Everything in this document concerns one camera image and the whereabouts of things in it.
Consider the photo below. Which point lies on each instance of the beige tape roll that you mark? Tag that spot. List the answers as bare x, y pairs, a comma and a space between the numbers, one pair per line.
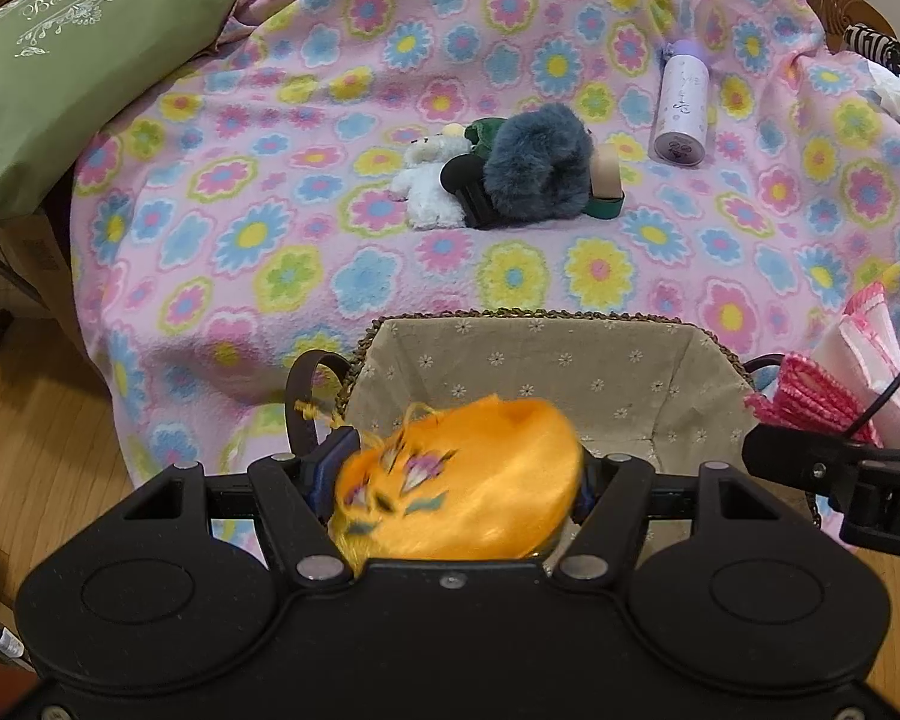
606, 169

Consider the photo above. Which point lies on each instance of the orange embroidered satin pouch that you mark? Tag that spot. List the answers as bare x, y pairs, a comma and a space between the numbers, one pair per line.
465, 487

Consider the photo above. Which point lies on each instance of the zebra striped pouch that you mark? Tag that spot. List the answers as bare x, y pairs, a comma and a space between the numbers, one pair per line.
874, 45

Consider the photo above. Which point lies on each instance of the cardboard box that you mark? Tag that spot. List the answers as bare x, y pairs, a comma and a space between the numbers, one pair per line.
22, 262

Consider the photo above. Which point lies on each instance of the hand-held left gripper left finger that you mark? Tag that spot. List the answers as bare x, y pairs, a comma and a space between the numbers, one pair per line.
321, 469

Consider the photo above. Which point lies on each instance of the woven basket with floral lining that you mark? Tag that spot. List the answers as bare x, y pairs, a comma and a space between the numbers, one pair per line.
540, 382

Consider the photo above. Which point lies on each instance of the pink floral fleece blanket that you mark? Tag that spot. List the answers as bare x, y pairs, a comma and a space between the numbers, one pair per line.
285, 165

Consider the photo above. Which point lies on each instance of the green pillow with white print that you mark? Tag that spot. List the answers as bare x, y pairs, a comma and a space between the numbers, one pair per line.
52, 82

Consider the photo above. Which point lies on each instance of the white crumpled tissue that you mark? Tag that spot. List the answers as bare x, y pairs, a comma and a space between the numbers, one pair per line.
896, 90

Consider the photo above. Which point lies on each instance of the pink knitted cloth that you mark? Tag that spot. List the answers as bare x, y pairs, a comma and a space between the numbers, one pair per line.
802, 397

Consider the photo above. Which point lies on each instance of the green and white plush toy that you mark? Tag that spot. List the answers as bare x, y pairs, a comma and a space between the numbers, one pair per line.
484, 135

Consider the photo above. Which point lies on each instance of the white and purple bottle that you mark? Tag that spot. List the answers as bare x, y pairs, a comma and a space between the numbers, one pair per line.
681, 109

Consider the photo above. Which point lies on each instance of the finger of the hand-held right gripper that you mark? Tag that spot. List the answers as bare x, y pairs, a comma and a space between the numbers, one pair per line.
795, 454

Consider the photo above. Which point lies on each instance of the white towel with pink trim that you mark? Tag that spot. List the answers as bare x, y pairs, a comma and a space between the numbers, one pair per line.
877, 345

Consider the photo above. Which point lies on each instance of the white plush bear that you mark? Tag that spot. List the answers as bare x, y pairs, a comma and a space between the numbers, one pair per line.
431, 191

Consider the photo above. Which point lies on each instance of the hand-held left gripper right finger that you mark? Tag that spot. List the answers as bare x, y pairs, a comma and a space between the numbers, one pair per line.
604, 487

